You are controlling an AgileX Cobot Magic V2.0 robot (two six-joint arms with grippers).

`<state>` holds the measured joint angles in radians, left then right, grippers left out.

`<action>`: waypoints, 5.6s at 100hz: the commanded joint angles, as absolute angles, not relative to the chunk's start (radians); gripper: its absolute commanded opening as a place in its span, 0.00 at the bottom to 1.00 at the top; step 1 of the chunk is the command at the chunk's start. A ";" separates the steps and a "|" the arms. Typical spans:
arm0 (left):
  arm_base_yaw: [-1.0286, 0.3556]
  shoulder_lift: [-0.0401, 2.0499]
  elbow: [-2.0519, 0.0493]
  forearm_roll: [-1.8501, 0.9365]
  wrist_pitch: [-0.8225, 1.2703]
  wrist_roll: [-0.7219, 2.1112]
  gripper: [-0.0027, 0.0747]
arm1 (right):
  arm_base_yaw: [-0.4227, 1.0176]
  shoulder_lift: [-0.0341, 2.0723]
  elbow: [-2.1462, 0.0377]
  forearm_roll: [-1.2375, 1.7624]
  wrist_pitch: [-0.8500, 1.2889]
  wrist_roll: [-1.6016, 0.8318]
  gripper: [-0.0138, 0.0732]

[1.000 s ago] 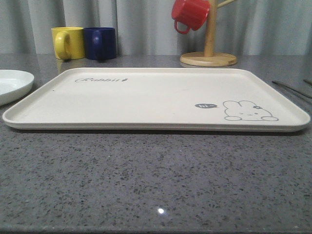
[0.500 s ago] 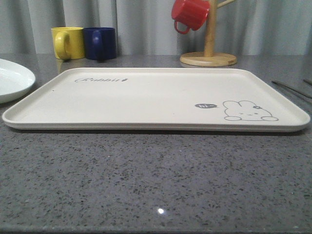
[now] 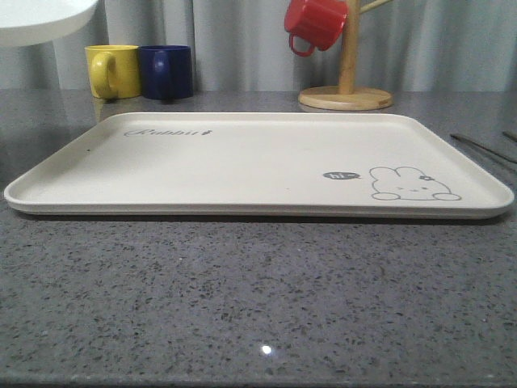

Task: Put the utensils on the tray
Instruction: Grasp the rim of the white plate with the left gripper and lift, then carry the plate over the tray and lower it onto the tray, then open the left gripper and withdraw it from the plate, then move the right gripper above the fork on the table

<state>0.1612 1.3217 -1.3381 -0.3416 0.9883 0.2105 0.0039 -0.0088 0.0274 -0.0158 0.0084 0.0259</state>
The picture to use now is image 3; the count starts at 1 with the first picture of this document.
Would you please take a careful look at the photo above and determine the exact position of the wooden mug tree stand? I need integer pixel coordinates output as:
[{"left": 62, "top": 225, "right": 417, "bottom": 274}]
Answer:
[{"left": 298, "top": 1, "right": 393, "bottom": 112}]

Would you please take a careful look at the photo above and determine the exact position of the silver metal chopstick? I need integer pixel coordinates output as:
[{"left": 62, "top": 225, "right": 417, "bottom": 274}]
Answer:
[{"left": 450, "top": 133, "right": 516, "bottom": 164}]

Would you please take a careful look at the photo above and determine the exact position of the silver metal spoon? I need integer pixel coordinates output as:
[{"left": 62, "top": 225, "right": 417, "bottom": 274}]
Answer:
[{"left": 502, "top": 131, "right": 517, "bottom": 142}]

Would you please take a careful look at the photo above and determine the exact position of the red enamel mug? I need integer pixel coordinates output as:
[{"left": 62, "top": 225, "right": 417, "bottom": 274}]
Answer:
[{"left": 284, "top": 0, "right": 348, "bottom": 57}]

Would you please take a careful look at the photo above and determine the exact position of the cream rabbit serving tray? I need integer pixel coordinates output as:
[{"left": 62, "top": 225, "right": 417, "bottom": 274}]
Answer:
[{"left": 4, "top": 112, "right": 515, "bottom": 219}]

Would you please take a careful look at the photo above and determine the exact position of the yellow mug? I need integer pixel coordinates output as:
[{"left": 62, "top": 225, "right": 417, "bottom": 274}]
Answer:
[{"left": 85, "top": 44, "right": 141, "bottom": 99}]

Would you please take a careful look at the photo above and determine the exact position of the white round plate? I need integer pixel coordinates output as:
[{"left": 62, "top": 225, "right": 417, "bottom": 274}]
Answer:
[{"left": 1, "top": 0, "right": 98, "bottom": 48}]

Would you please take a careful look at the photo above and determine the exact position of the dark blue mug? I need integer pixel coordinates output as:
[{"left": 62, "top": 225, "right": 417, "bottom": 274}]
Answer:
[{"left": 137, "top": 45, "right": 194, "bottom": 99}]

